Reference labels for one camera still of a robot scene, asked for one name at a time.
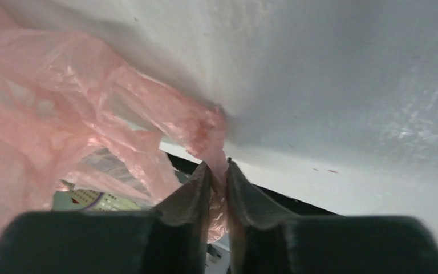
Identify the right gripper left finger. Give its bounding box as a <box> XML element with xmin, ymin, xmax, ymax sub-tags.
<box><xmin>0</xmin><ymin>163</ymin><xmax>211</xmax><ymax>273</ymax></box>

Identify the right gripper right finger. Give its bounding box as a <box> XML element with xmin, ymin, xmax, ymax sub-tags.
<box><xmin>226</xmin><ymin>159</ymin><xmax>438</xmax><ymax>273</ymax></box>

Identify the pink plastic trash bag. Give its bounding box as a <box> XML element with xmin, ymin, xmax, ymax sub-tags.
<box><xmin>0</xmin><ymin>8</ymin><xmax>227</xmax><ymax>242</ymax></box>

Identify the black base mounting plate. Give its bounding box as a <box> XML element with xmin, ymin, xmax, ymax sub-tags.
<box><xmin>164</xmin><ymin>151</ymin><xmax>438</xmax><ymax>271</ymax></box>

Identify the white slotted cable duct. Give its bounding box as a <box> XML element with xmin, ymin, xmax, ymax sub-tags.
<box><xmin>62</xmin><ymin>180</ymin><xmax>150</xmax><ymax>211</ymax></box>

